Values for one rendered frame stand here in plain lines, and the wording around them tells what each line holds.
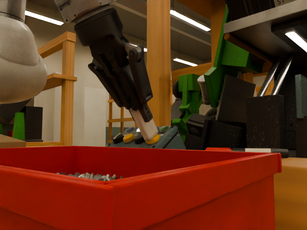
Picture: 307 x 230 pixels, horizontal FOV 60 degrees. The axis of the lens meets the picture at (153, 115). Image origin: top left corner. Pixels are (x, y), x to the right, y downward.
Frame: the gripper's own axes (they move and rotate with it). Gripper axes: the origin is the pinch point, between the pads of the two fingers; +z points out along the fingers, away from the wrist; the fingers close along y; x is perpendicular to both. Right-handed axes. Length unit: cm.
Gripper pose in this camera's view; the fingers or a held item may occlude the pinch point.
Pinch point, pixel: (144, 121)
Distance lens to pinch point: 50.1
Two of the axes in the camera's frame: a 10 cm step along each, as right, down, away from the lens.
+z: 4.0, 8.5, 3.5
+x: 5.7, -5.2, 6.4
